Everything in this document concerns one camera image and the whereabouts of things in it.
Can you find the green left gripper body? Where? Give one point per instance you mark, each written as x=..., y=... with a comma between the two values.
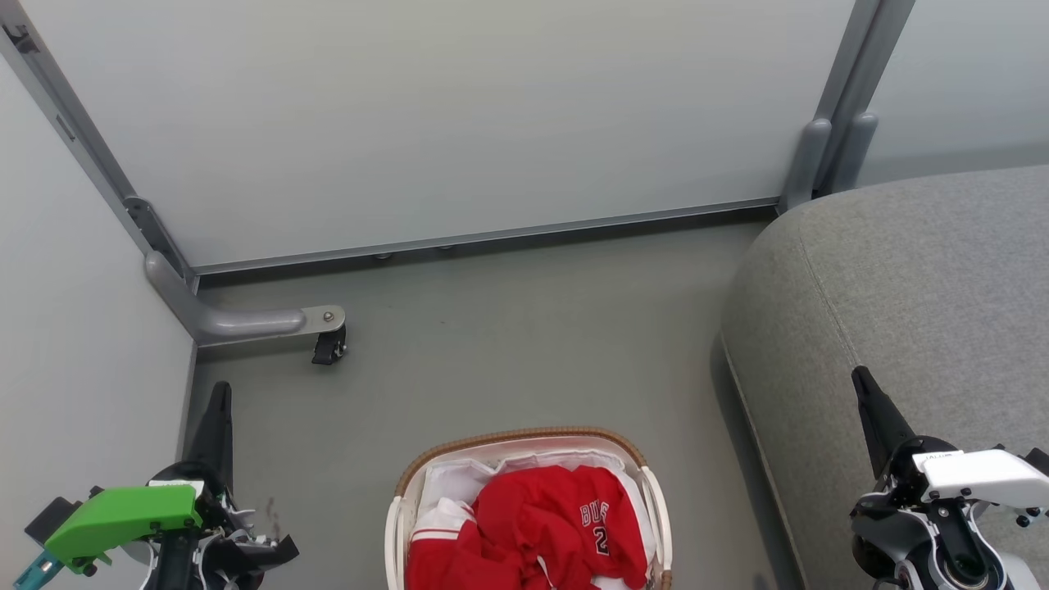
x=123, y=516

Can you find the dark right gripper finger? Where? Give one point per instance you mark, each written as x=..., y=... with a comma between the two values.
x=881, y=418

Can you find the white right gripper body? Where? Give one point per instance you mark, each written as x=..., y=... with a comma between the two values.
x=983, y=479

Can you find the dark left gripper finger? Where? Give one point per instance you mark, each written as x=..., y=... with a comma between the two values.
x=217, y=434

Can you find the red garment with white trim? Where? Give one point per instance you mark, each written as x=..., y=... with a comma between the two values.
x=442, y=557

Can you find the red Bulls jersey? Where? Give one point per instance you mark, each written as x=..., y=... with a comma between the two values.
x=557, y=516

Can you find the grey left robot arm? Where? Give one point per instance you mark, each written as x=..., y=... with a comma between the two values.
x=176, y=569

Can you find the grey fabric sofa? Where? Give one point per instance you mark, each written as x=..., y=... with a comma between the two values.
x=901, y=295

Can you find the grey partition support leg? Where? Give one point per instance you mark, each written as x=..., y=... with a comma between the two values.
x=238, y=324

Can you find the black caster wheel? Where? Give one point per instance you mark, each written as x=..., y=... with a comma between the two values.
x=329, y=348

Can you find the white laundry basket brown rim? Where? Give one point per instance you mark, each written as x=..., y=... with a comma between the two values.
x=401, y=524

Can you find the white basket liner cloth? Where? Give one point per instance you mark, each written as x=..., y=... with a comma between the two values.
x=451, y=483

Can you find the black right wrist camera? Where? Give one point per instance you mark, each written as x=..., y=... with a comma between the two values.
x=1039, y=460

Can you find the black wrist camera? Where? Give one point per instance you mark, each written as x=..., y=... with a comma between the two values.
x=53, y=516
x=1039, y=460

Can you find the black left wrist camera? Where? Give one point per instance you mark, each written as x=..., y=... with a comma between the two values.
x=53, y=516

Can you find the grey partition bottom rail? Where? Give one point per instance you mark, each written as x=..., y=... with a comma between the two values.
x=492, y=238

